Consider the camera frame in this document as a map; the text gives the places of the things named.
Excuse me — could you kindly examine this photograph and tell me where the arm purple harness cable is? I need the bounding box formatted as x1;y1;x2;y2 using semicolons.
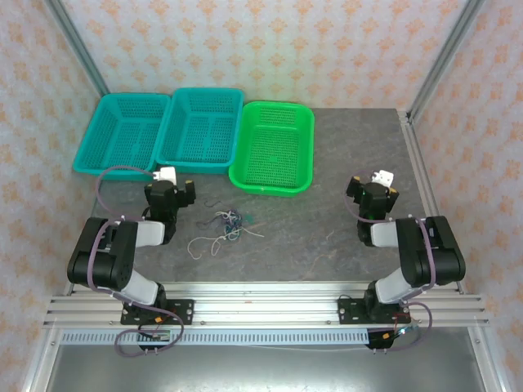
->
345;195;435;353
86;165;186;358

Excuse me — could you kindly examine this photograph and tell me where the green plastic basket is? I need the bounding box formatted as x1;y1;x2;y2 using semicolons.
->
227;100;315;198

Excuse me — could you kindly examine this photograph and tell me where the white cable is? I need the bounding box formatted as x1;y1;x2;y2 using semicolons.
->
186;210;266;261

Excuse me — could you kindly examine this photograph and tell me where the black cable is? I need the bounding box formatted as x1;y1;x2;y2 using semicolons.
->
194;198;230;230

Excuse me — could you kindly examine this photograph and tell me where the slotted cable duct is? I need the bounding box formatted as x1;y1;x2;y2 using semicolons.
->
60;330;371;346

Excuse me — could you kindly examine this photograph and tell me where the small controller board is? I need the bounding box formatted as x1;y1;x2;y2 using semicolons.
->
382;326;413;343
138;329;171;342

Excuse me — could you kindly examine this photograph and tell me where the left arm purple harness cable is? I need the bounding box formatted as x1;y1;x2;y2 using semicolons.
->
86;165;186;358

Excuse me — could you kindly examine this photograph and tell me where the right arm purple harness cable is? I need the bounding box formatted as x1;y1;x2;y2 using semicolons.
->
345;195;435;353

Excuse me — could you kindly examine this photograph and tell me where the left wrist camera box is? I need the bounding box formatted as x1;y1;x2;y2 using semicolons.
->
156;166;178;185

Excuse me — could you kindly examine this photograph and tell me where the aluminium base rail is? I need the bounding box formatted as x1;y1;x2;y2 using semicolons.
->
42;281;489;327

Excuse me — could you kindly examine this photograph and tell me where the aluminium table side rail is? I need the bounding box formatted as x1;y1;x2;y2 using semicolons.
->
400;109;465;295

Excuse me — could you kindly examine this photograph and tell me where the teal plastic basket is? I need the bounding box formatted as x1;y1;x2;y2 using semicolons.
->
155;87;245;176
72;92;172;182

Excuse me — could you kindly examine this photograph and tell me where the aluminium frame post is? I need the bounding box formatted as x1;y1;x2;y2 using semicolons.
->
42;0;110;97
408;0;489;119

